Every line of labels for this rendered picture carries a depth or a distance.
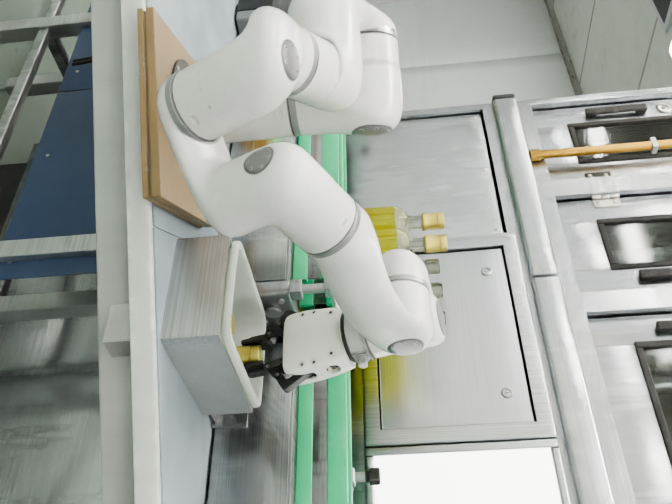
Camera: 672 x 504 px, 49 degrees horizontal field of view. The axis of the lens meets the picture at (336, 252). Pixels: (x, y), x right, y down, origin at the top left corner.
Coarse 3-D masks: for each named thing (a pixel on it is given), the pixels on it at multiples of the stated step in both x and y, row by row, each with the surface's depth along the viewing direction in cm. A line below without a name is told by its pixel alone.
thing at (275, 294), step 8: (288, 280) 121; (264, 288) 121; (272, 288) 120; (280, 288) 120; (288, 288) 120; (264, 296) 120; (272, 296) 120; (280, 296) 120; (288, 296) 120; (264, 304) 122; (272, 304) 122; (280, 304) 122; (288, 304) 122; (296, 304) 126; (272, 312) 123; (280, 312) 123; (272, 320) 126
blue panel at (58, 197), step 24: (72, 72) 169; (72, 96) 163; (48, 120) 159; (72, 120) 158; (48, 144) 153; (72, 144) 153; (48, 168) 149; (72, 168) 148; (24, 192) 145; (48, 192) 144; (72, 192) 143; (24, 216) 141; (48, 216) 140; (72, 216) 139; (0, 264) 133; (24, 264) 133; (48, 264) 132; (72, 264) 131; (96, 264) 131
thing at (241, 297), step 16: (240, 256) 107; (240, 272) 110; (240, 288) 113; (256, 288) 114; (224, 304) 98; (240, 304) 116; (256, 304) 117; (224, 320) 95; (240, 320) 119; (256, 320) 119; (224, 336) 95; (240, 336) 118; (240, 368) 100; (256, 384) 113; (256, 400) 108
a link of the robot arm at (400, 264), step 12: (396, 252) 97; (408, 252) 97; (384, 264) 96; (396, 264) 95; (408, 264) 95; (420, 264) 97; (396, 276) 94; (408, 276) 94; (420, 276) 95; (432, 300) 100; (432, 312) 99; (444, 324) 102; (432, 336) 99; (444, 336) 101; (372, 348) 101
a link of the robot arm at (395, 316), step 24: (360, 216) 84; (360, 240) 84; (336, 264) 85; (360, 264) 85; (336, 288) 87; (360, 288) 85; (384, 288) 85; (408, 288) 93; (360, 312) 87; (384, 312) 86; (408, 312) 87; (384, 336) 89; (408, 336) 90
